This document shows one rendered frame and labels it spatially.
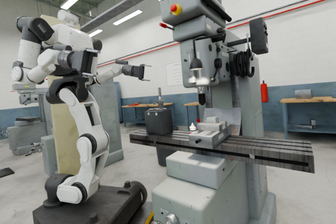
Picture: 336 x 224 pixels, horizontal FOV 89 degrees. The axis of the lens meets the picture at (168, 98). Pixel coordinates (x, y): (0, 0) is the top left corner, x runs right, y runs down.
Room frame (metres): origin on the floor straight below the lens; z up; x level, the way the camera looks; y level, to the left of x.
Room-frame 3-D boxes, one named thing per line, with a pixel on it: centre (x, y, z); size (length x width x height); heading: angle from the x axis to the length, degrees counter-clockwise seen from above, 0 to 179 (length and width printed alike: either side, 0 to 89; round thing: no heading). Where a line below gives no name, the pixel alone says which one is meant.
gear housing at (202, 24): (1.21, -0.26, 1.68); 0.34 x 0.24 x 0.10; 142
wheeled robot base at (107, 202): (1.18, 0.65, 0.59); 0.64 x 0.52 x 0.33; 71
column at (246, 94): (1.66, -0.61, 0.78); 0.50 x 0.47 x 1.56; 142
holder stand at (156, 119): (1.47, 0.10, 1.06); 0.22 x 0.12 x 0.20; 45
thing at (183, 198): (1.15, -0.22, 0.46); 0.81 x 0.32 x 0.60; 142
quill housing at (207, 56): (1.18, -0.24, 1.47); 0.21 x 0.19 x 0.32; 52
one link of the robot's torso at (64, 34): (1.18, 0.67, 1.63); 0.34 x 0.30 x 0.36; 161
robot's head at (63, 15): (1.16, 0.62, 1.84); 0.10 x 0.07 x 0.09; 161
